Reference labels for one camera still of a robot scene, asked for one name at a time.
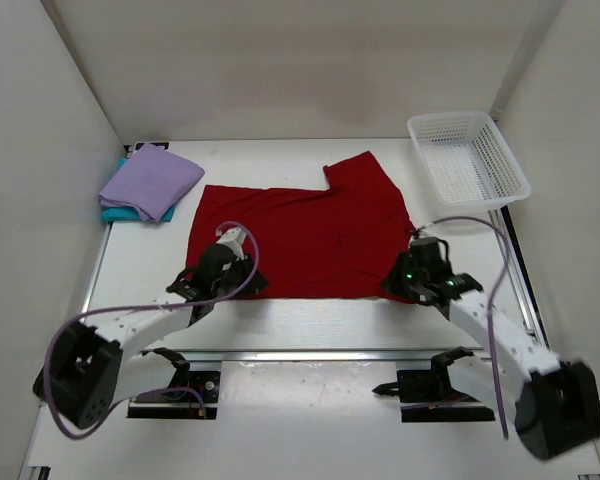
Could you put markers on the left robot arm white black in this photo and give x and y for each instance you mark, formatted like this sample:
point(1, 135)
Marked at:
point(90, 368)

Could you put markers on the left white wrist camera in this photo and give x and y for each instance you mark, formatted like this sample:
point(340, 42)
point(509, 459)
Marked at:
point(233, 238)

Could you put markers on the white plastic basket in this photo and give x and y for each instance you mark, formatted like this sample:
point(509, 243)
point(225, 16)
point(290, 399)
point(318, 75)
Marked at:
point(467, 162)

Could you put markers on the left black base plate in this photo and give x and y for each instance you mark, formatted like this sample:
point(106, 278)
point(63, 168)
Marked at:
point(193, 395)

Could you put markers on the teal t shirt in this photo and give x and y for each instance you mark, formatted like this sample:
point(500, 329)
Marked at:
point(125, 215)

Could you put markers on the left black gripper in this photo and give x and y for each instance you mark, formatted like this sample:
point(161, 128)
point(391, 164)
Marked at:
point(258, 283)

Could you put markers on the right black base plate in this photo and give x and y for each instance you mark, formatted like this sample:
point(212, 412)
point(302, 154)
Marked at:
point(426, 395)

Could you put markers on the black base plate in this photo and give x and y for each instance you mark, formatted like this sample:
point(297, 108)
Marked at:
point(426, 395)
point(193, 395)

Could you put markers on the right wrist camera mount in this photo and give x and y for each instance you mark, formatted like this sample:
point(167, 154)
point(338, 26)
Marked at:
point(422, 232)

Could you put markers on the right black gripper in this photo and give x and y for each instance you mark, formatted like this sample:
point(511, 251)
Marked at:
point(393, 284)

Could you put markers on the lavender t shirt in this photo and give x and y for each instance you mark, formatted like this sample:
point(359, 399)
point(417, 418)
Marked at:
point(188, 173)

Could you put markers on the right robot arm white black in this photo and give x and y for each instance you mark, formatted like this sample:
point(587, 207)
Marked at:
point(553, 404)

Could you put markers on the red t shirt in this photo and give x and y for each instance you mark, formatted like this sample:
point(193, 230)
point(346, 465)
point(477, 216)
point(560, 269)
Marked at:
point(341, 242)

